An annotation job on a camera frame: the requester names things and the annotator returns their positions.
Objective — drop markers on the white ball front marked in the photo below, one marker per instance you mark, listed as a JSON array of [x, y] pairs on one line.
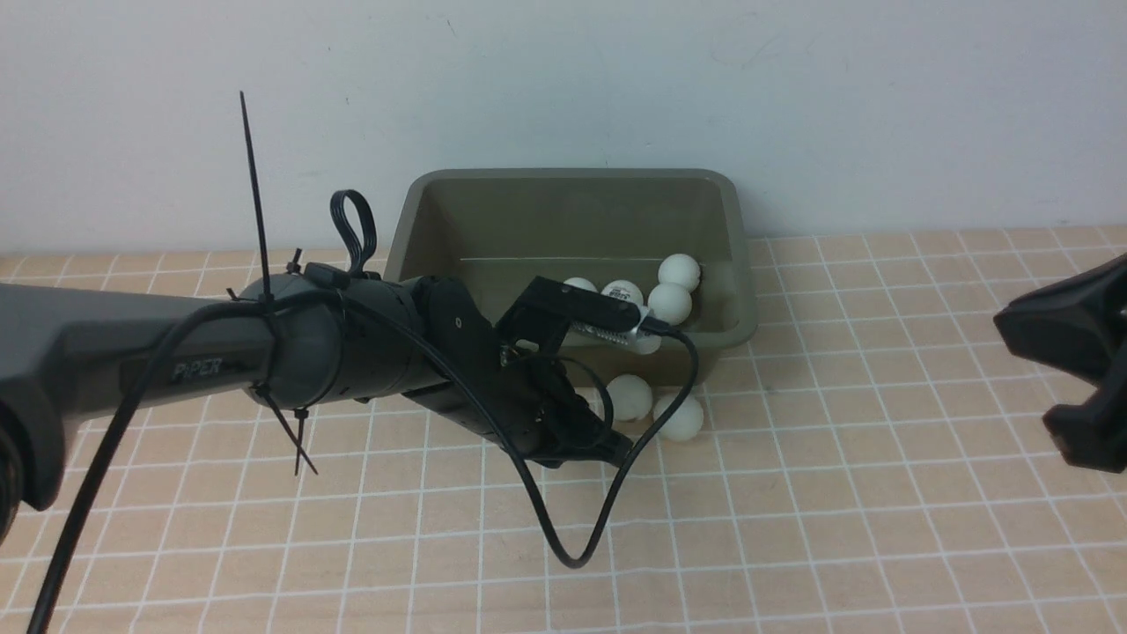
[[644, 342]]

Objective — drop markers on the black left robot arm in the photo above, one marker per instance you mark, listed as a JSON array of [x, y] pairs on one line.
[[72, 355]]

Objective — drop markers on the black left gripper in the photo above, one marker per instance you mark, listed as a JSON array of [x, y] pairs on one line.
[[534, 404]]

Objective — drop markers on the green plastic bin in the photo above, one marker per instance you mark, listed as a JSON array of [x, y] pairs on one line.
[[497, 228]]

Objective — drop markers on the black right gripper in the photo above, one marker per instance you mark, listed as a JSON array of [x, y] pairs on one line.
[[1077, 326]]

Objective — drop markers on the peach grid tablecloth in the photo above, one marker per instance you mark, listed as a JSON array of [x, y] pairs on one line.
[[872, 462]]

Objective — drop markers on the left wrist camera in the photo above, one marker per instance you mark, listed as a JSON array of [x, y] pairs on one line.
[[548, 310]]

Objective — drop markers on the white ball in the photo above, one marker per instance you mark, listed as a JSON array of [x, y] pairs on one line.
[[624, 290], [684, 423], [631, 398], [581, 283], [670, 303], [680, 270]]

